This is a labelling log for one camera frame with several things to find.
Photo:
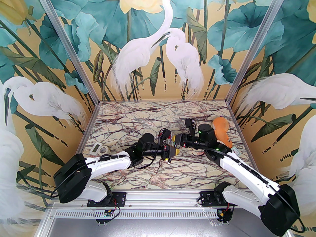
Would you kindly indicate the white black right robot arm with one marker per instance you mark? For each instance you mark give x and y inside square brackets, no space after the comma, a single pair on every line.
[246,171]

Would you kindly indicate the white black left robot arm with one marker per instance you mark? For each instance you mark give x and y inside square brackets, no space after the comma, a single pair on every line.
[106,163]

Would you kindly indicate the orange plush toy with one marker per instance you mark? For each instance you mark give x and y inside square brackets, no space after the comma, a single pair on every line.
[222,132]

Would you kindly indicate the small green white card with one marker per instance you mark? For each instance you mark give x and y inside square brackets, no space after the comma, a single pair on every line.
[237,152]

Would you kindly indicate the white tape roll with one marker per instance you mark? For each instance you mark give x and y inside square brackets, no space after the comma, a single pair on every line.
[104,154]

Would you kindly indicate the white digital timer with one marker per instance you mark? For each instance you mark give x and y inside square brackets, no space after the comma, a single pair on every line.
[96,149]

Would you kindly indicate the perforated metal strip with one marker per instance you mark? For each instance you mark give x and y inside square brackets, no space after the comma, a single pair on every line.
[160,214]

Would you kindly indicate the circuit board yellow connector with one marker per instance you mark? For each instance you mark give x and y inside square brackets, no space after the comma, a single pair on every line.
[221,214]

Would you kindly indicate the grey metal base sheet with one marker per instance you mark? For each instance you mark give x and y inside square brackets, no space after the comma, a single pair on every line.
[160,228]

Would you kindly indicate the green circuit board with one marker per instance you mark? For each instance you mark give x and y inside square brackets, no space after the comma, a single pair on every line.
[107,213]

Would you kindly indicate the aluminium table side rail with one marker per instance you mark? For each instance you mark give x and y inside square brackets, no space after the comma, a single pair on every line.
[237,123]
[89,123]

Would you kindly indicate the aluminium table edge rail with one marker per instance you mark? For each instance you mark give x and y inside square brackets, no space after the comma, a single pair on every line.
[160,199]

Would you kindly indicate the aluminium frame post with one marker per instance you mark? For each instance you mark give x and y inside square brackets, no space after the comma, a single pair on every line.
[66,41]
[256,42]

